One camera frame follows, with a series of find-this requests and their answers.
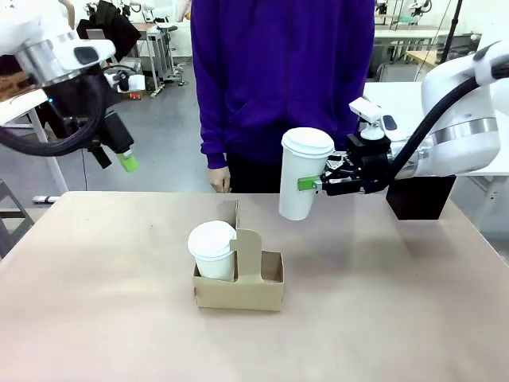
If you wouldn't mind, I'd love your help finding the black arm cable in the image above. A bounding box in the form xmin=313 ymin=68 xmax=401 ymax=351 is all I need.
xmin=383 ymin=51 xmax=509 ymax=189
xmin=0 ymin=79 xmax=113 ymax=170

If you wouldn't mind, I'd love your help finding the brown cardboard cup carrier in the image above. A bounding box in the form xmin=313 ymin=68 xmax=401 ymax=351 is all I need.
xmin=192 ymin=199 xmax=286 ymax=313

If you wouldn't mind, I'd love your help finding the brown furry bundle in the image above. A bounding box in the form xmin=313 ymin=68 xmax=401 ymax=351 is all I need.
xmin=0 ymin=73 xmax=31 ymax=93

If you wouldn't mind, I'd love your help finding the black stand pole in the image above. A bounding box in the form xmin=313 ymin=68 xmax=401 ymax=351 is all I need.
xmin=438 ymin=0 xmax=464 ymax=64

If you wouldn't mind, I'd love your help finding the person's right hand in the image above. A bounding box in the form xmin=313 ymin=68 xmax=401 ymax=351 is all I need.
xmin=208 ymin=165 xmax=232 ymax=194

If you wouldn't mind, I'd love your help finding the grey folding stand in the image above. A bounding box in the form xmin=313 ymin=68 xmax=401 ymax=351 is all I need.
xmin=0 ymin=178 xmax=35 ymax=259

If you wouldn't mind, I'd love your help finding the white plastic cup lid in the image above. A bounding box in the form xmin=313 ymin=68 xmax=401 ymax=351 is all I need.
xmin=187 ymin=220 xmax=239 ymax=262
xmin=280 ymin=127 xmax=336 ymax=158

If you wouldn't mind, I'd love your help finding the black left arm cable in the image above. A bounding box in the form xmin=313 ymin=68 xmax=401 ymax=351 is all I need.
xmin=0 ymin=79 xmax=113 ymax=170

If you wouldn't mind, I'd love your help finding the white metal-legged table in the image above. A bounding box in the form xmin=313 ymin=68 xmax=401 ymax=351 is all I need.
xmin=133 ymin=21 xmax=179 ymax=99

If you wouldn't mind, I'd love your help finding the black hanging jacket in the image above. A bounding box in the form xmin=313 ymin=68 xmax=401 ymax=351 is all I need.
xmin=76 ymin=0 xmax=143 ymax=45

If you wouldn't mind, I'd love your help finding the person's left forearm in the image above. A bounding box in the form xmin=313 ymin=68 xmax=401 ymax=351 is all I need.
xmin=336 ymin=59 xmax=377 ymax=154

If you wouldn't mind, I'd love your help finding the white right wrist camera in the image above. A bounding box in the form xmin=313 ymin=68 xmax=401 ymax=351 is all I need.
xmin=348 ymin=97 xmax=386 ymax=141

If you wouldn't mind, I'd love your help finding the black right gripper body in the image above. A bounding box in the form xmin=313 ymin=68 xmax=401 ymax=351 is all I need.
xmin=345 ymin=133 xmax=393 ymax=196

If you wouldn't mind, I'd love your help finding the long white workbench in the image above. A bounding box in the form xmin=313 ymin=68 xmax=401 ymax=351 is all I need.
xmin=373 ymin=25 xmax=451 ymax=61

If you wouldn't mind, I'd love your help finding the person's right forearm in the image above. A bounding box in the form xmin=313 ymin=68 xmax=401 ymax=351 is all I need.
xmin=200 ymin=91 xmax=230 ymax=170

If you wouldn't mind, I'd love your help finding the white side table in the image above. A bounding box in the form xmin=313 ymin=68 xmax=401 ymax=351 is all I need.
xmin=0 ymin=88 xmax=69 ymax=193

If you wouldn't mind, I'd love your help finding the black box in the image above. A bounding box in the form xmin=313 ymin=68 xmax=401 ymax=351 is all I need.
xmin=385 ymin=174 xmax=457 ymax=221

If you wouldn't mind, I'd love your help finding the white paper cup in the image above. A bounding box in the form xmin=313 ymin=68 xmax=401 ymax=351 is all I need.
xmin=278 ymin=149 xmax=332 ymax=222
xmin=193 ymin=250 xmax=238 ymax=283

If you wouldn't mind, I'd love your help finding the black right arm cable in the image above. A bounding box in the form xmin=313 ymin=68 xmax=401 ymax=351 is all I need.
xmin=383 ymin=51 xmax=509 ymax=189

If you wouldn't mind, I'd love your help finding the wooden top table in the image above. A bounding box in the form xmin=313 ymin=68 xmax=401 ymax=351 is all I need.
xmin=405 ymin=50 xmax=443 ymax=67

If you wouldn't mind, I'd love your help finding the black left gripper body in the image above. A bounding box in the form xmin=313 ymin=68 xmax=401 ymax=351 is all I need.
xmin=42 ymin=73 xmax=135 ymax=156

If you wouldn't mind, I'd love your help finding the person in purple sweater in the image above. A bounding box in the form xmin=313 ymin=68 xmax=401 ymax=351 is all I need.
xmin=189 ymin=0 xmax=377 ymax=195

